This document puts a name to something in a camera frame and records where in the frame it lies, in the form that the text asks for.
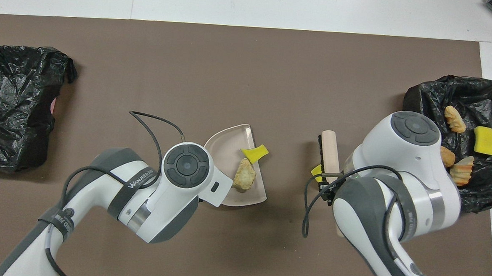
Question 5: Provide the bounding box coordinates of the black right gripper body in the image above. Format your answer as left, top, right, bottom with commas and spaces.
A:
319, 171, 346, 207

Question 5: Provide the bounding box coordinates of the beige hand brush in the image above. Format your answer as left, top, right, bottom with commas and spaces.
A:
312, 130, 352, 239

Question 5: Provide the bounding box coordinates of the small yellow sponge piece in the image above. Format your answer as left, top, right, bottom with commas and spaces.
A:
240, 143, 270, 165

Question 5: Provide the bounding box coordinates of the pale angular bread chunk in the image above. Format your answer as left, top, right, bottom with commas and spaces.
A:
231, 158, 257, 194

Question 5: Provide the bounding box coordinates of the beige plastic dustpan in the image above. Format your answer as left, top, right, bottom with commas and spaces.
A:
201, 122, 271, 208

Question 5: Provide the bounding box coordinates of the golden brown bread roll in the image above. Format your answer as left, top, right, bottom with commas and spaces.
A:
439, 146, 456, 168

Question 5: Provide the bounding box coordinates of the pale bread slice piece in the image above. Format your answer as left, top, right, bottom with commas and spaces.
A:
449, 155, 475, 187

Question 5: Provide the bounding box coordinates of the pale rounded bread piece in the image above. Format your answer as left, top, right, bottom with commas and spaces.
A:
443, 105, 468, 133

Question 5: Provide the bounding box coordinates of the green and yellow sponge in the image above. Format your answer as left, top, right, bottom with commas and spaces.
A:
473, 126, 492, 156

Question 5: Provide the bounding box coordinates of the black bag bin pink edge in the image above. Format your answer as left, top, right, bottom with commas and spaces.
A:
0, 44, 79, 176

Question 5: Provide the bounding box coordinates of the large notched yellow sponge piece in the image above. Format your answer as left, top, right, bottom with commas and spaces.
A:
310, 163, 326, 183

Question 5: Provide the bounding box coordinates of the brown table mat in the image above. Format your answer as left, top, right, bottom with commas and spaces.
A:
0, 13, 492, 276

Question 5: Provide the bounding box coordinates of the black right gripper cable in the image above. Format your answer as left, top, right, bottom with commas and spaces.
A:
302, 161, 401, 243

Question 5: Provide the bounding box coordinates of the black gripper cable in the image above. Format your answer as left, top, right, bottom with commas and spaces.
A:
43, 107, 187, 276
302, 161, 401, 243

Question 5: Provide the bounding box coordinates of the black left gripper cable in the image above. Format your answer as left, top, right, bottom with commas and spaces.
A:
43, 107, 187, 276

